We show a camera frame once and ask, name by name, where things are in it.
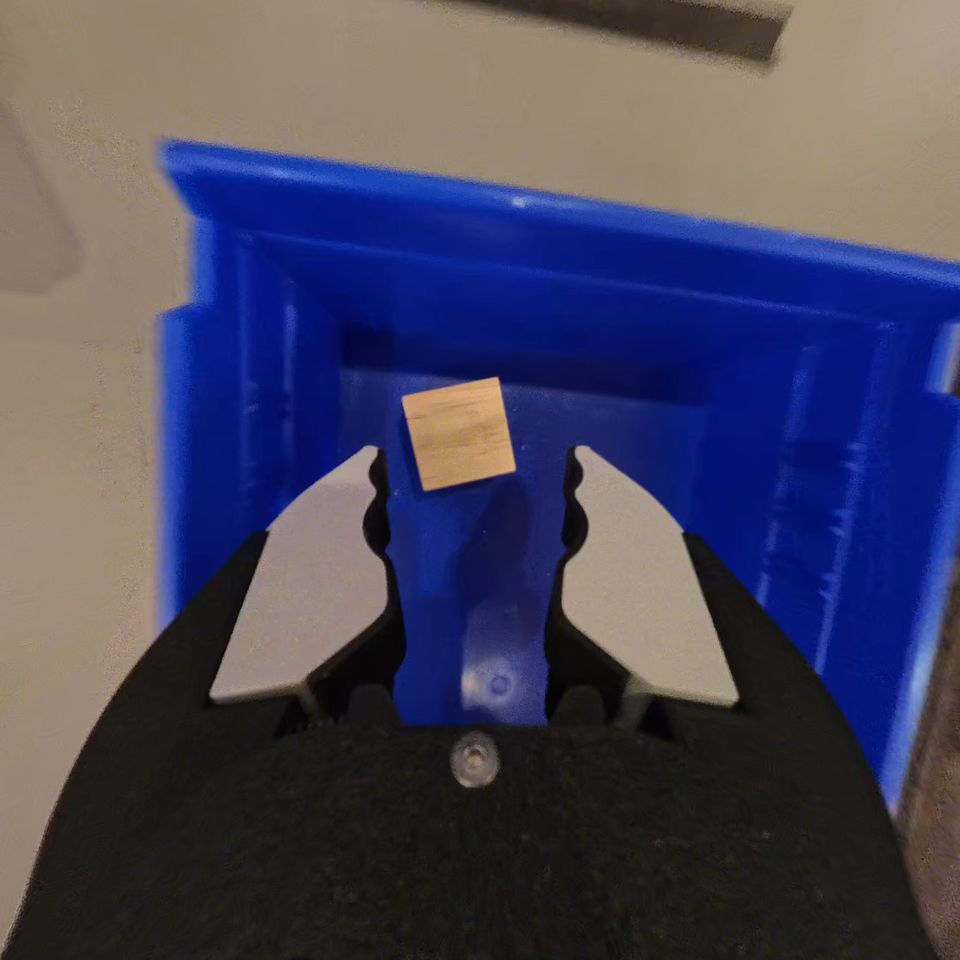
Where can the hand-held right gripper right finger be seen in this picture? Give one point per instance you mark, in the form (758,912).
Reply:
(645,600)

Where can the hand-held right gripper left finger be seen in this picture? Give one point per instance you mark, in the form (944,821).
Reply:
(300,600)

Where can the wooden cube with blue stripe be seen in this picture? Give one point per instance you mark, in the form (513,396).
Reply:
(457,435)

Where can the blue plastic bin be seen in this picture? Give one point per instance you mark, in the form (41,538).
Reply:
(637,300)

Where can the grey desk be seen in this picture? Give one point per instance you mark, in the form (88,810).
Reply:
(450,75)

